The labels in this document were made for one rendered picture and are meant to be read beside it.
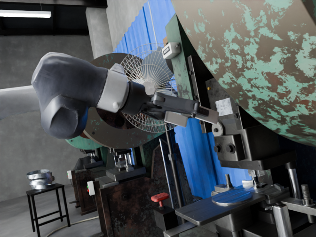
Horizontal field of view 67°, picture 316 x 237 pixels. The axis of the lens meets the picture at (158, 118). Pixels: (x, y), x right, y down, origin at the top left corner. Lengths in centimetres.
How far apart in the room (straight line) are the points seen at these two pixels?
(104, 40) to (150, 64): 475
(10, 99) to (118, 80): 27
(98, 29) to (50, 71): 584
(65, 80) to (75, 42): 741
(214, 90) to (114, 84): 43
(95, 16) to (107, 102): 599
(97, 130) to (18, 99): 136
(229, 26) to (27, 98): 48
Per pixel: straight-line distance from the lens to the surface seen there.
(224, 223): 81
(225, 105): 81
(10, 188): 733
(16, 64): 763
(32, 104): 66
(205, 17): 39
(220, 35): 38
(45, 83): 51
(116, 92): 50
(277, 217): 70
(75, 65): 50
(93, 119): 198
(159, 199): 103
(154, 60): 158
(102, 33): 631
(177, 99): 51
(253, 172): 87
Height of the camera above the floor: 104
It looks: 2 degrees up
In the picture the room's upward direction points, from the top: 11 degrees counter-clockwise
